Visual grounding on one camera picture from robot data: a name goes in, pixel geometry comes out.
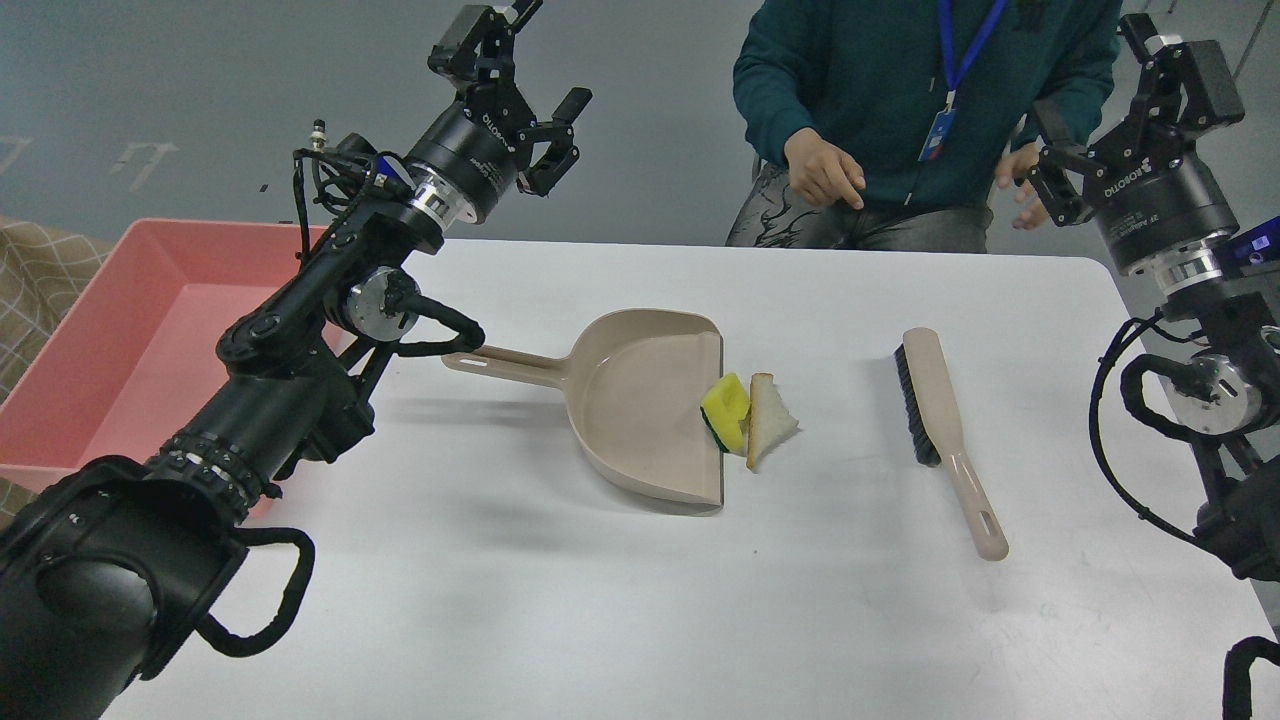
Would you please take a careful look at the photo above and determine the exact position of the white bread slice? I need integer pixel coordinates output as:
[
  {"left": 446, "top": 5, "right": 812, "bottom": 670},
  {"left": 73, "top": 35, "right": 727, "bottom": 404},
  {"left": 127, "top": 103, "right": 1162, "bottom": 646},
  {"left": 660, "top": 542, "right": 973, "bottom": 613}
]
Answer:
[{"left": 746, "top": 373, "right": 799, "bottom": 471}]

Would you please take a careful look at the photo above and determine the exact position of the person right hand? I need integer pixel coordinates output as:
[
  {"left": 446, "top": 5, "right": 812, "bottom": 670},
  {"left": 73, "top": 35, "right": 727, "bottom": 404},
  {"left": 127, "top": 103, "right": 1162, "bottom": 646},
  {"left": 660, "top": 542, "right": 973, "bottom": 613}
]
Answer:
[{"left": 783, "top": 127, "right": 867, "bottom": 210}]

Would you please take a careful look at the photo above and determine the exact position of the person in teal hoodie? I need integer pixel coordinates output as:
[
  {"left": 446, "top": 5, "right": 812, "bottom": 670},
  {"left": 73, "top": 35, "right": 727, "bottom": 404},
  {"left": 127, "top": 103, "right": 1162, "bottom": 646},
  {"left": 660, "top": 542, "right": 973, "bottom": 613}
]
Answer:
[{"left": 726, "top": 1, "right": 1123, "bottom": 252}]

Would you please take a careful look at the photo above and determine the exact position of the person left hand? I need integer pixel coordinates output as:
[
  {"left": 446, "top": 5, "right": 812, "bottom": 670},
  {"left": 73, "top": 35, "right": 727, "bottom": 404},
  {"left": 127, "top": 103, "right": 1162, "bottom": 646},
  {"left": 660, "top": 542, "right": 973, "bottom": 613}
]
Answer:
[{"left": 995, "top": 142, "right": 1050, "bottom": 231}]

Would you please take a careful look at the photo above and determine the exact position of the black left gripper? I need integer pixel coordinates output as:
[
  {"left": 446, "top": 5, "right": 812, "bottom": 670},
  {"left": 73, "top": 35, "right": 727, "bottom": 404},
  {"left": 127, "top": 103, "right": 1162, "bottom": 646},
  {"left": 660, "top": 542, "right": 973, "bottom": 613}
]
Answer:
[{"left": 406, "top": 1, "right": 593, "bottom": 225}]

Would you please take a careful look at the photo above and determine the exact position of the beige plastic dustpan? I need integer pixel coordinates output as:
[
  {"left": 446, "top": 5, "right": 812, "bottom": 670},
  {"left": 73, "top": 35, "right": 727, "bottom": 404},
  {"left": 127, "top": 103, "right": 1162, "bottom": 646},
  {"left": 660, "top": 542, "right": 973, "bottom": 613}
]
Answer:
[{"left": 442, "top": 307, "right": 724, "bottom": 509}]

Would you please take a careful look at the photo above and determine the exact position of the pink plastic bin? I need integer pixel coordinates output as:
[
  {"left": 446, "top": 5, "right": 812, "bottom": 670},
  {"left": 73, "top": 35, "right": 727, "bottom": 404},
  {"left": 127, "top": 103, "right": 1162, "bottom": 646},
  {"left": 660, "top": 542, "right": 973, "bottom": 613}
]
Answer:
[{"left": 1, "top": 219, "right": 300, "bottom": 523}]

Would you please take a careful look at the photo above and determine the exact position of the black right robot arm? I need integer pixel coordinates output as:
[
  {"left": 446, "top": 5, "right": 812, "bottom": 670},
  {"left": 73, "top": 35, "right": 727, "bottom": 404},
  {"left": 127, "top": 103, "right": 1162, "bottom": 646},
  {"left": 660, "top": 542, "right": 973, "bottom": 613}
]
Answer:
[{"left": 1030, "top": 13, "right": 1279, "bottom": 582}]

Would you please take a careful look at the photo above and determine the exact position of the beige hand brush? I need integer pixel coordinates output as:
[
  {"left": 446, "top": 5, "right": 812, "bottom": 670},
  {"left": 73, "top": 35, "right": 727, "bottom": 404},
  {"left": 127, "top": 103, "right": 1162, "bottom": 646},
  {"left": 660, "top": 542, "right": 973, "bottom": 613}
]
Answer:
[{"left": 893, "top": 327, "right": 1010, "bottom": 562}]

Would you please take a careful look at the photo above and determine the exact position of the yellow green sponge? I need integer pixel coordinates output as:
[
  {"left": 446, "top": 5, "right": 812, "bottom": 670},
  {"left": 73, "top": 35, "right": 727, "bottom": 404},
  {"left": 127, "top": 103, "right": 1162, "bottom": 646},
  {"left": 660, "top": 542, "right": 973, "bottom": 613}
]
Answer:
[{"left": 700, "top": 373, "right": 751, "bottom": 455}]

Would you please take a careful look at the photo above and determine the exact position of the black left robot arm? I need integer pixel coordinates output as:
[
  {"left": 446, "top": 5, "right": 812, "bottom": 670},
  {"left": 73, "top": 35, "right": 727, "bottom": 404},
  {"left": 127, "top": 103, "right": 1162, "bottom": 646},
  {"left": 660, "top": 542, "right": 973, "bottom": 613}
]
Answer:
[{"left": 3, "top": 1, "right": 593, "bottom": 719}]

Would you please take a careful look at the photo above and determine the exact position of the beige patterned cloth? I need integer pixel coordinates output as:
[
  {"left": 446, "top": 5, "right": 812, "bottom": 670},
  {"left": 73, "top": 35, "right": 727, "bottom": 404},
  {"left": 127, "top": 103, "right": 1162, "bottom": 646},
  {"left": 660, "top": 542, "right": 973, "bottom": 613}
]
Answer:
[{"left": 0, "top": 215, "right": 113, "bottom": 530}]

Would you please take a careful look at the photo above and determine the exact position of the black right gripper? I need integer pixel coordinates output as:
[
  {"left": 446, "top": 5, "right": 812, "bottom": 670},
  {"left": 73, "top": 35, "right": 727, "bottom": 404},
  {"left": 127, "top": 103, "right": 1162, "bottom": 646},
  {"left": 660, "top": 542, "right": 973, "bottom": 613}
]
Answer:
[{"left": 1030, "top": 14, "right": 1245, "bottom": 275}]

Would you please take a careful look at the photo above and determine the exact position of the blue lanyard badge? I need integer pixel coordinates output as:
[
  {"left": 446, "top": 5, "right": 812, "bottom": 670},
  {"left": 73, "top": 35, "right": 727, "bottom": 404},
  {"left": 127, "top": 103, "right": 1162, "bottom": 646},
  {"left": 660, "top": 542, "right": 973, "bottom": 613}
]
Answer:
[{"left": 916, "top": 1, "right": 1009, "bottom": 164}]

